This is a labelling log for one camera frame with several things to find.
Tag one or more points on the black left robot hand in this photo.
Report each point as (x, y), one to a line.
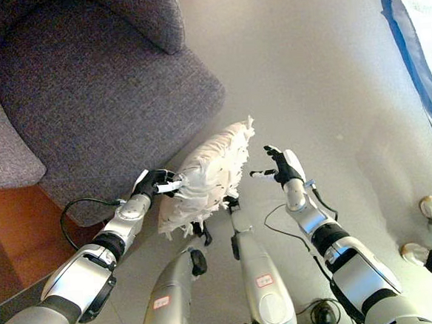
(147, 185)

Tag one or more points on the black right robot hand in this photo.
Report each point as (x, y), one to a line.
(286, 166)

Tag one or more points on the white fringed throw pillow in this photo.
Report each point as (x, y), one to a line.
(209, 173)

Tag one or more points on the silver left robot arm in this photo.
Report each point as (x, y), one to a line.
(79, 275)

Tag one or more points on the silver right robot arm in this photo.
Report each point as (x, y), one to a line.
(357, 267)

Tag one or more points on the grey fabric tub armchair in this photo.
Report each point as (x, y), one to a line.
(96, 96)

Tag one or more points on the silver left robot leg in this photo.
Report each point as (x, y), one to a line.
(170, 298)

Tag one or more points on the blue cloth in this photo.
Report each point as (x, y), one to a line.
(412, 55)

